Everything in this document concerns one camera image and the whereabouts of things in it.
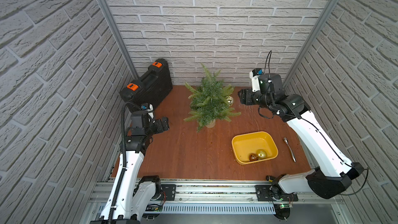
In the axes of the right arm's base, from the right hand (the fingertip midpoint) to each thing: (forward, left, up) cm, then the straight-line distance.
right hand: (247, 91), depth 69 cm
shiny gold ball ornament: (-18, -10, -31) cm, 38 cm away
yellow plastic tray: (-11, -4, -36) cm, 38 cm away
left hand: (-3, +42, -13) cm, 44 cm away
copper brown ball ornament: (-19, -5, -32) cm, 38 cm away
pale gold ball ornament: (+1, +7, -7) cm, 10 cm away
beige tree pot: (+2, +15, -32) cm, 35 cm away
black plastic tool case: (+21, +51, -14) cm, 57 cm away
